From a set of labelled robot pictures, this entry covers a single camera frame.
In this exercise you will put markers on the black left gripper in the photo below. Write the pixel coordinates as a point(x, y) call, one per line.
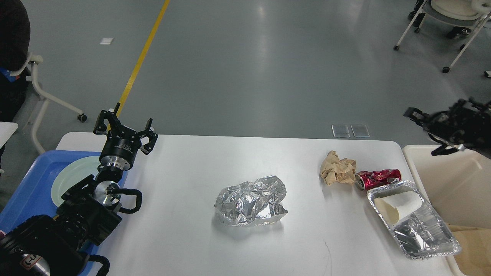
point(118, 151)

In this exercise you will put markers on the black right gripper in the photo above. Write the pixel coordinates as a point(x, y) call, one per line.
point(466, 125)

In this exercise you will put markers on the green plate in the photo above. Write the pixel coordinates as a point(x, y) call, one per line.
point(71, 175)

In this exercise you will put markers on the clear plastic bottle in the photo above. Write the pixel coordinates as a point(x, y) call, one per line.
point(422, 234)

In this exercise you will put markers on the brown paper bag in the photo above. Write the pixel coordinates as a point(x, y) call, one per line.
point(475, 256)

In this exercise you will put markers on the aluminium foil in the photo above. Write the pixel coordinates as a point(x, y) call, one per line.
point(251, 204)

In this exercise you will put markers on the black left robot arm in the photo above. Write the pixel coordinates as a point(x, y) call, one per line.
point(52, 246)

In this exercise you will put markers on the beige plastic bin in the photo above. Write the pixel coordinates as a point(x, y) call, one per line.
point(457, 185)

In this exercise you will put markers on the floor socket plate right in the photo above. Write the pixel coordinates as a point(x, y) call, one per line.
point(360, 131)

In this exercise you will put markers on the floor socket plate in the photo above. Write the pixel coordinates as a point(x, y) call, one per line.
point(360, 131)
point(340, 131)

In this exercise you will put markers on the crushed red soda can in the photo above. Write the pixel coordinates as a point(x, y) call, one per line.
point(367, 180)

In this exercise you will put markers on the white paper cup lying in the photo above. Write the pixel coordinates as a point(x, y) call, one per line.
point(398, 206)

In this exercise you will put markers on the floor socket plate left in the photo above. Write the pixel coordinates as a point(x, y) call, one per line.
point(340, 131)

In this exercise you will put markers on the white paper on floor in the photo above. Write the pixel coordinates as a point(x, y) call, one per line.
point(106, 41)

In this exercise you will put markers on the crumpled brown paper ball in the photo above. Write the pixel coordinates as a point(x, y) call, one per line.
point(336, 170)

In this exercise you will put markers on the person's feet under chair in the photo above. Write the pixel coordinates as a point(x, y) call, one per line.
point(456, 32)

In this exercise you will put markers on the blue plastic tray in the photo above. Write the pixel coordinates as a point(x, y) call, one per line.
point(33, 196)

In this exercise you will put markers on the white office chair left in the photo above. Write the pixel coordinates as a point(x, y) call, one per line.
point(43, 100)

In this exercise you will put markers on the white office chair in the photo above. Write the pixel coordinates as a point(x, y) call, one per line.
point(471, 14)
point(43, 100)

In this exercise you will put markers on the white office chair right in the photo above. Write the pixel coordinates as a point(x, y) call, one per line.
point(471, 14)

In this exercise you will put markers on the person in dark clothes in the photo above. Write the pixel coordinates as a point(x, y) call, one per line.
point(15, 31)

